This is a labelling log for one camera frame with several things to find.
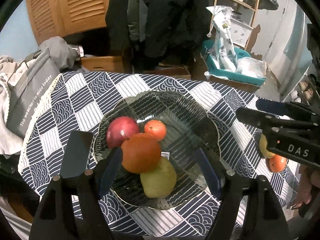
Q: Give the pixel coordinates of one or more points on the teal storage box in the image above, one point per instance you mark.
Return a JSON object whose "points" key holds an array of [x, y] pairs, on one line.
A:
{"points": [[221, 73]]}

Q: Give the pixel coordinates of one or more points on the grey crumpled cloth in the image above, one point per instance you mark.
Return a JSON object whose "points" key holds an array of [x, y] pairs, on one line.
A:
{"points": [[64, 55]]}

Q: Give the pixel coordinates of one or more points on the orange left of group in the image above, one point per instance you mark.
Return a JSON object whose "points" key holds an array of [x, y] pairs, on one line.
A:
{"points": [[277, 163]]}

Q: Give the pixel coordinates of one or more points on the red apple in plate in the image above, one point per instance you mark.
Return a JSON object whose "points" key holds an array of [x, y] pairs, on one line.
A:
{"points": [[119, 130]]}

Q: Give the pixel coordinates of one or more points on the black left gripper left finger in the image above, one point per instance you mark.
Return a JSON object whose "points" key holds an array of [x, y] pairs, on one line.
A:
{"points": [[92, 185]]}

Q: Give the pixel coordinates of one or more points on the blue white patterned tablecloth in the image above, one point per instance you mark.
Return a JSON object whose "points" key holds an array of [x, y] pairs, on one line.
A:
{"points": [[79, 102]]}

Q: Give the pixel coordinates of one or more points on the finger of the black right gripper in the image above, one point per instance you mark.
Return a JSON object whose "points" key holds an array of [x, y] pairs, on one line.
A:
{"points": [[294, 110], [263, 120]]}

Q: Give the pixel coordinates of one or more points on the yellow pear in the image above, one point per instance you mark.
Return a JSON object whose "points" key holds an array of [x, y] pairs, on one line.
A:
{"points": [[263, 148]]}

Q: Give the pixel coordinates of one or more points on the grey paper shopping bag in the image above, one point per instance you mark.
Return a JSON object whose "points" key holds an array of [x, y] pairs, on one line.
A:
{"points": [[27, 93]]}

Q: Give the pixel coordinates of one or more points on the cardboard box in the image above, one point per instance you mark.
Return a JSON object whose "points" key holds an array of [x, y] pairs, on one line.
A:
{"points": [[119, 65]]}

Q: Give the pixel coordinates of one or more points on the black smartphone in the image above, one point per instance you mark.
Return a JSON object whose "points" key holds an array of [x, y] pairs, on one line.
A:
{"points": [[76, 154]]}

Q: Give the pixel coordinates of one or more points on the wooden louvered cabinet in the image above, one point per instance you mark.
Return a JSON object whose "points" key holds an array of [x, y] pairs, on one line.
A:
{"points": [[49, 18]]}

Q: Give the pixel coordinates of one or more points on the small tangerine in plate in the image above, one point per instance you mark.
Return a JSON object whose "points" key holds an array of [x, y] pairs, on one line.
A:
{"points": [[156, 129]]}

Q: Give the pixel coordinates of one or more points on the right hand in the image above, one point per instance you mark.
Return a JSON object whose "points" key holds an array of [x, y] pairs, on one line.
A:
{"points": [[308, 178]]}

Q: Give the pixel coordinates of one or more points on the yellow-green pear in plate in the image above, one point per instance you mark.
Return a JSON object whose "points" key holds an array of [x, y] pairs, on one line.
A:
{"points": [[160, 182]]}

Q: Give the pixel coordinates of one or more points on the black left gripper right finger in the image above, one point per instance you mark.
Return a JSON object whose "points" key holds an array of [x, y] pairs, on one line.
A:
{"points": [[226, 186]]}

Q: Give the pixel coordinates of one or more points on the shoe rack with shoes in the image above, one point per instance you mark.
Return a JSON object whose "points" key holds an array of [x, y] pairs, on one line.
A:
{"points": [[307, 90]]}

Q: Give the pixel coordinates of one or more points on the clear glass plate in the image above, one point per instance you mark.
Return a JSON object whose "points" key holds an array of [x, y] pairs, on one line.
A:
{"points": [[189, 127]]}

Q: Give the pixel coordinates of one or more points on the large orange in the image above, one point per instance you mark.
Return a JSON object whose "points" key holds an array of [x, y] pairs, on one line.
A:
{"points": [[141, 153]]}

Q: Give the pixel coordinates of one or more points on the white printed plastic bag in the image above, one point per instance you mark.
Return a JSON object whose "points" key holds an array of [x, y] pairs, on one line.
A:
{"points": [[223, 44]]}

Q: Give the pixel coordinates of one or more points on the black hanging clothes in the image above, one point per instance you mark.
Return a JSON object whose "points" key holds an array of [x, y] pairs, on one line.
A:
{"points": [[150, 32]]}

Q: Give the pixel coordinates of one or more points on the wooden shelf rack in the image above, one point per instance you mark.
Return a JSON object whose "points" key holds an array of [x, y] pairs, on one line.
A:
{"points": [[242, 28]]}

